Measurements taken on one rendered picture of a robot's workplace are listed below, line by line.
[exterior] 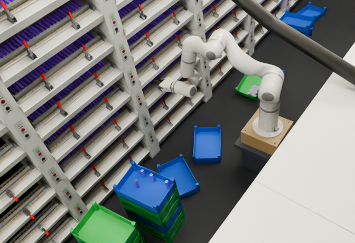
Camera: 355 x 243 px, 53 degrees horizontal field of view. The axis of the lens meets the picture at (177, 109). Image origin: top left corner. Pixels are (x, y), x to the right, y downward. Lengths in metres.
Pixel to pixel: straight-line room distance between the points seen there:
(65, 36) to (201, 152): 1.38
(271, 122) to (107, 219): 1.11
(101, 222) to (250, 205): 1.66
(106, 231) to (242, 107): 1.54
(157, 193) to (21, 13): 1.17
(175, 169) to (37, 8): 1.50
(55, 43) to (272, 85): 1.14
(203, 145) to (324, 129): 2.21
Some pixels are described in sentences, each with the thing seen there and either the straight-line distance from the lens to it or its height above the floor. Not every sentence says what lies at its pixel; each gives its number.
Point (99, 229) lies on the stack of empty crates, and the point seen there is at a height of 0.40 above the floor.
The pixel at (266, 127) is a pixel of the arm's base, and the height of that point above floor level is 0.44.
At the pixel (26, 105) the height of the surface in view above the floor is 1.07.
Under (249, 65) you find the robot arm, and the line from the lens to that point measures 2.01.
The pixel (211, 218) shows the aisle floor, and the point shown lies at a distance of 2.43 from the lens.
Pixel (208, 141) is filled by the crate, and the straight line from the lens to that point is 2.77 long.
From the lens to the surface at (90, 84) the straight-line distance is 2.10.
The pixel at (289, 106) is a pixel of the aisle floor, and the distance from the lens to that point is 3.02.
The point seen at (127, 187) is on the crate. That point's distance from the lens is 2.16.
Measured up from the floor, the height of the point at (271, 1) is 0.31.
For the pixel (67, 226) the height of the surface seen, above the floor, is 0.11.
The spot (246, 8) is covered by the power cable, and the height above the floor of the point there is 1.83.
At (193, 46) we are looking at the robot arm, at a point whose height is 0.98.
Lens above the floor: 2.15
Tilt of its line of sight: 45 degrees down
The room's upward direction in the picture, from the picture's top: 13 degrees counter-clockwise
